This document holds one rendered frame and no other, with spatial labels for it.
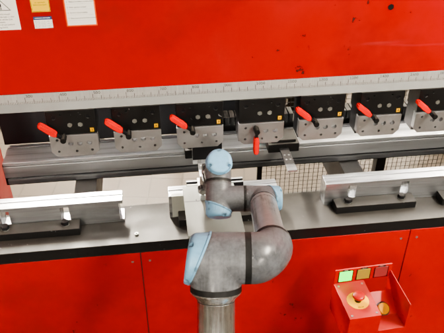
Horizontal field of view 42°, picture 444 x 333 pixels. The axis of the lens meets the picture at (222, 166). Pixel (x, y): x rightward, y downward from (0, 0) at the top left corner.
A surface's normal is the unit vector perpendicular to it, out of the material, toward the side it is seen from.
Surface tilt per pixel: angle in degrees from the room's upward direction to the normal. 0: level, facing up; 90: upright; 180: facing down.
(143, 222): 0
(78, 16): 90
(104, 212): 90
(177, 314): 90
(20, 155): 0
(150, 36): 90
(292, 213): 0
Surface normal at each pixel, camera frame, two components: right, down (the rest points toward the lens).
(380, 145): 0.13, 0.57
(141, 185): 0.00, -0.82
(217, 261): 0.00, -0.02
